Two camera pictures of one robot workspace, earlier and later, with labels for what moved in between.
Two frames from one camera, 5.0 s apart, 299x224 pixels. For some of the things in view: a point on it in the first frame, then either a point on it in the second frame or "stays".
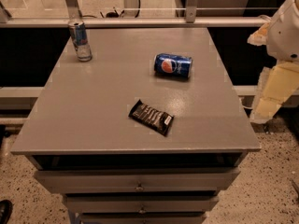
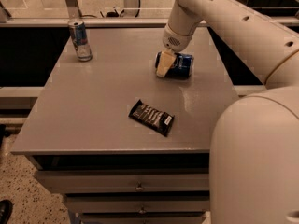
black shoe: x=6 y=211 stays
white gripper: x=284 y=36 to x=176 y=41
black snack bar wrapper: x=158 y=120 stays
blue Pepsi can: x=173 y=65 stays
